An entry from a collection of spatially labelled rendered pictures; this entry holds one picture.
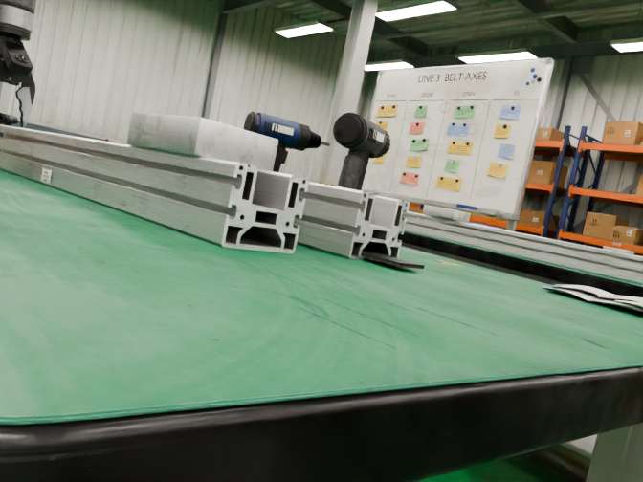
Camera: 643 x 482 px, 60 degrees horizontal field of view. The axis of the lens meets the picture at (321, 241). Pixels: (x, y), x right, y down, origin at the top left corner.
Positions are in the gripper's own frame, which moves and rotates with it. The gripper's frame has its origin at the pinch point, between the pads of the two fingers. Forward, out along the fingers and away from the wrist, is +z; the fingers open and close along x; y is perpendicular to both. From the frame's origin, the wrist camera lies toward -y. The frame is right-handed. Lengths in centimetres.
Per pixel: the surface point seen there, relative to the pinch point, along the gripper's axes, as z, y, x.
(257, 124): -8, -47, -35
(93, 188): 8, -66, 5
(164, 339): 10, -124, 25
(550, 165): -123, 332, -1002
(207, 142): 0, -90, 4
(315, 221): 7, -89, -15
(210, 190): 5, -94, 5
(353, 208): 4, -95, -15
